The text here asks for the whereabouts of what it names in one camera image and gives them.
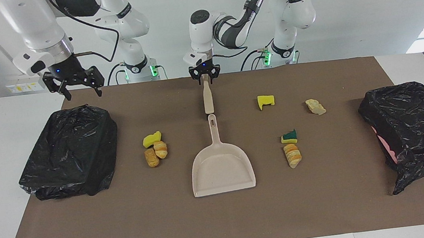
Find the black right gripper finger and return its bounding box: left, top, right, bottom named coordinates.
left=42, top=69, right=73, bottom=104
left=84, top=65, right=107, bottom=99

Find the striped bread loaf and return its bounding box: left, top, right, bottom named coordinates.
left=305, top=97, right=327, bottom=117

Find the plain yellow sponge piece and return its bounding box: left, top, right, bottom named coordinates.
left=141, top=131, right=163, bottom=149

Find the brown bread roll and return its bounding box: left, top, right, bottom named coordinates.
left=144, top=148, right=161, bottom=169

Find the pink bin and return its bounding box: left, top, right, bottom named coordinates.
left=373, top=124, right=399, bottom=166

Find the black plastic trash bag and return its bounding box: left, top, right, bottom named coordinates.
left=11, top=101, right=125, bottom=204
left=355, top=80, right=424, bottom=199

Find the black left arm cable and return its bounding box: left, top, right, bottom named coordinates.
left=205, top=0, right=269, bottom=60

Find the notched yellow green sponge piece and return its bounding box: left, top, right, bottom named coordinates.
left=257, top=94, right=276, bottom=111

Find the white wall outlet box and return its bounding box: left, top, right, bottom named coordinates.
left=5, top=72, right=48, bottom=95

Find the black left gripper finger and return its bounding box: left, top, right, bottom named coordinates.
left=209, top=65, right=222, bottom=84
left=189, top=68, right=202, bottom=86

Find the beige plastic dustpan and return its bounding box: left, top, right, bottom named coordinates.
left=184, top=110, right=258, bottom=198

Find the beige hand brush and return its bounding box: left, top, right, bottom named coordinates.
left=200, top=74, right=217, bottom=116

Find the large striped croissant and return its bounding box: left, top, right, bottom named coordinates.
left=283, top=142, right=304, bottom=170

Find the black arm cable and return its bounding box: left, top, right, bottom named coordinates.
left=205, top=0, right=269, bottom=60
left=46, top=0, right=123, bottom=69

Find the small striped croissant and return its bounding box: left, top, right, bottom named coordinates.
left=153, top=140, right=169, bottom=160

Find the brown paper table mat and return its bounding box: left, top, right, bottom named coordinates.
left=0, top=50, right=424, bottom=238

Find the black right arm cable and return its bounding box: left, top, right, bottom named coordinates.
left=46, top=0, right=123, bottom=69

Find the black base cable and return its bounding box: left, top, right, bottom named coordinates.
left=238, top=48, right=270, bottom=71
left=105, top=62, right=129, bottom=86

